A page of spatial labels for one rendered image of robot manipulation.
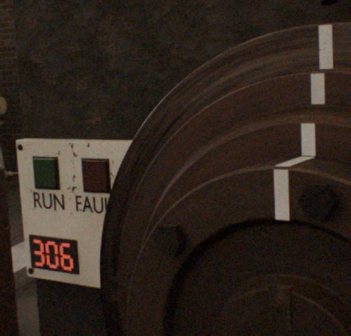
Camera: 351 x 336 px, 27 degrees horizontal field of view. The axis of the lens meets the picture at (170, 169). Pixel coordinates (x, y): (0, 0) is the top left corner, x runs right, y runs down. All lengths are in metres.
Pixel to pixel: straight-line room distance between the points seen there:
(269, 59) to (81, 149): 0.35
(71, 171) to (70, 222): 0.06
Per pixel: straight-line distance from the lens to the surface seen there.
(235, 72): 0.59
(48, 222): 0.92
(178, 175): 0.59
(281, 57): 0.57
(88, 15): 0.87
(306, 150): 0.52
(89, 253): 0.89
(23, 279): 4.64
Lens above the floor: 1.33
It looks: 8 degrees down
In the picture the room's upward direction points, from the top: 3 degrees counter-clockwise
